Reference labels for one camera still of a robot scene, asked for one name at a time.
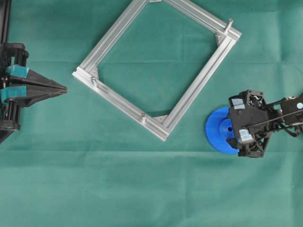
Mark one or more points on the square aluminium profile frame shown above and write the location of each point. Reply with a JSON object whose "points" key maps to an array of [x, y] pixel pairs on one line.
{"points": [[160, 126]]}

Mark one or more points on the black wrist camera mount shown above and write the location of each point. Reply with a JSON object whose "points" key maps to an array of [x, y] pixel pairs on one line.
{"points": [[245, 111]]}

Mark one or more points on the steel shaft corner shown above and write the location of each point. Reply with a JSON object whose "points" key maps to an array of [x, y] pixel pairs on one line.
{"points": [[143, 118], [94, 81], [228, 26]]}

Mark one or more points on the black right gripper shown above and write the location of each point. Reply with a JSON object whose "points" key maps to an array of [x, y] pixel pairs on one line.
{"points": [[262, 137]]}

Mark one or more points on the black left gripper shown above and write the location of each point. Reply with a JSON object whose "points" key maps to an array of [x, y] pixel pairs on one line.
{"points": [[13, 70]]}

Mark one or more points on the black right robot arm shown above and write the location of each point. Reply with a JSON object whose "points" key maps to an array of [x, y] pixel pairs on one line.
{"points": [[290, 115]]}

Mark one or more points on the steel shaft bottom corner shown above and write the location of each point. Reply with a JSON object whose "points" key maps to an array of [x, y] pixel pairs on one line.
{"points": [[143, 118]]}

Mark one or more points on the steel shaft left corner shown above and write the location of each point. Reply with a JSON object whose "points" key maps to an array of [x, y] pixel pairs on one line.
{"points": [[94, 81]]}

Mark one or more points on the steel shaft right corner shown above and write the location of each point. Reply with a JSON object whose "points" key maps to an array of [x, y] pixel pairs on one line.
{"points": [[228, 26]]}

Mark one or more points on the blue plastic gear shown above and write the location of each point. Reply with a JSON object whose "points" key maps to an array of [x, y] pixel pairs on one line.
{"points": [[219, 129]]}

